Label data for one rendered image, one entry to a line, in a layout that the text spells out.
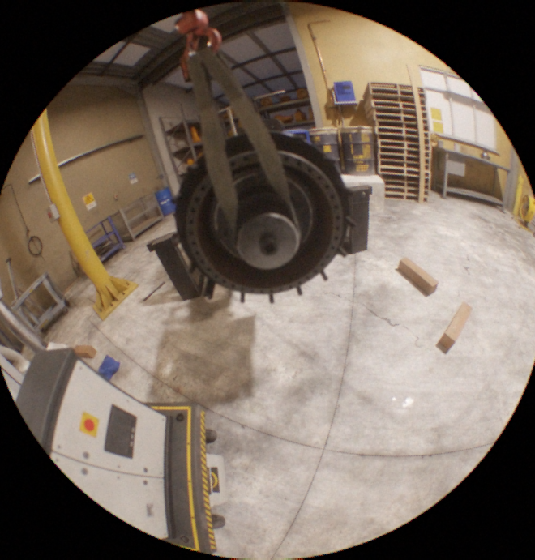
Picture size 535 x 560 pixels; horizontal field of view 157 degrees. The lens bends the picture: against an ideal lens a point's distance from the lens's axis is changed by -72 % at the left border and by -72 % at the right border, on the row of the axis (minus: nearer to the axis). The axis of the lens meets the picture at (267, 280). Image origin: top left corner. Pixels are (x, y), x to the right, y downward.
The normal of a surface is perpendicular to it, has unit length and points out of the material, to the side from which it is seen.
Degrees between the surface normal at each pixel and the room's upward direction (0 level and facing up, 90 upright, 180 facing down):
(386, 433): 0
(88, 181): 90
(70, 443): 90
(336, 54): 90
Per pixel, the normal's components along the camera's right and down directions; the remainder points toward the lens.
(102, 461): 0.97, -0.25
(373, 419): -0.21, -0.77
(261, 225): 0.08, 0.60
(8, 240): 0.91, 0.07
